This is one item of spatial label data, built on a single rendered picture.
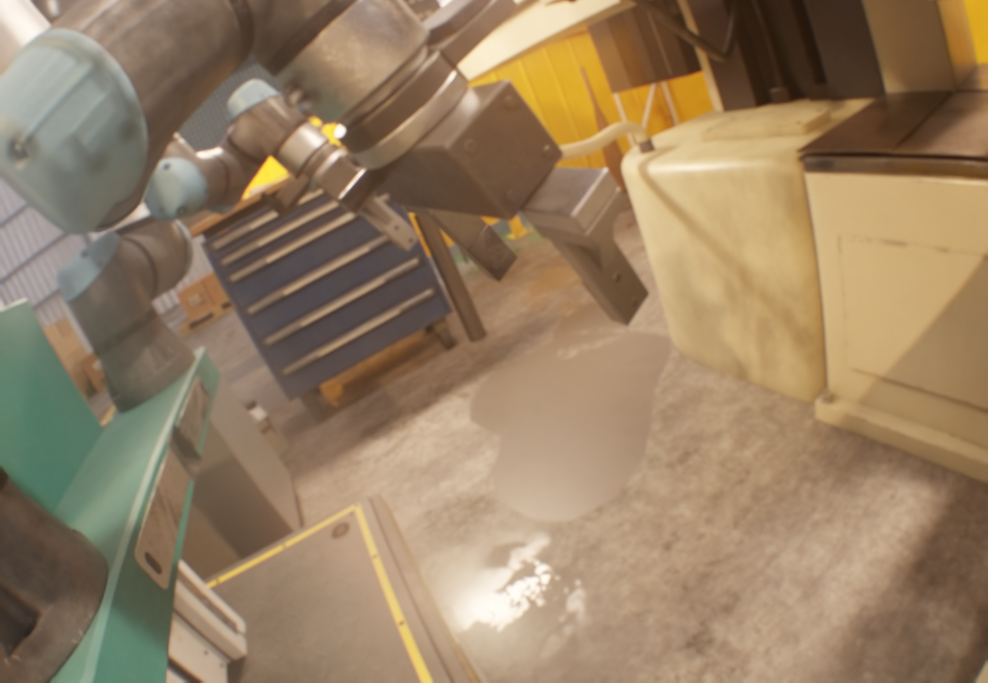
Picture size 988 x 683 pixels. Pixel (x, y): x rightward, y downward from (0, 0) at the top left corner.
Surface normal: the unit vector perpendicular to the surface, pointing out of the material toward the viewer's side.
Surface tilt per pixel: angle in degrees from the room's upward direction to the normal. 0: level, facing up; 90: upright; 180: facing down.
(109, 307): 90
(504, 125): 97
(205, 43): 124
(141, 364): 73
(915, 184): 90
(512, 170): 97
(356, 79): 109
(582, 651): 0
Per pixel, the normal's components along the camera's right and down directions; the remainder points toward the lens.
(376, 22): 0.62, 0.16
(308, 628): -0.37, -0.86
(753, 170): -0.89, 0.23
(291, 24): 0.10, 0.67
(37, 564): 0.75, -0.65
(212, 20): 0.91, 0.27
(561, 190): -0.59, -0.56
